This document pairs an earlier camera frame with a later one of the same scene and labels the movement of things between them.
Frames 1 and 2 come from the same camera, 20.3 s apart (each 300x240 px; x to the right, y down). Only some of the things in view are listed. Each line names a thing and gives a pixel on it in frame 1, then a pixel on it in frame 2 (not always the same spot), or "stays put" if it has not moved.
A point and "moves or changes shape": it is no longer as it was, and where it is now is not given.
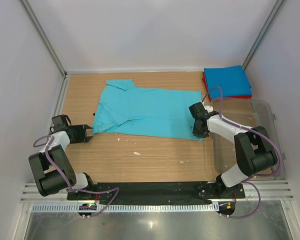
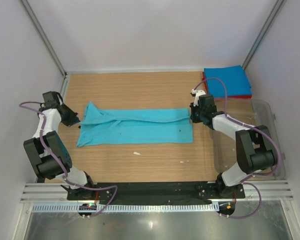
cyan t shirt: [124, 109] moves or changes shape
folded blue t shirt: [227, 82] stays put
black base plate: [155, 192] stays put
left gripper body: [79, 133] -> [69, 117]
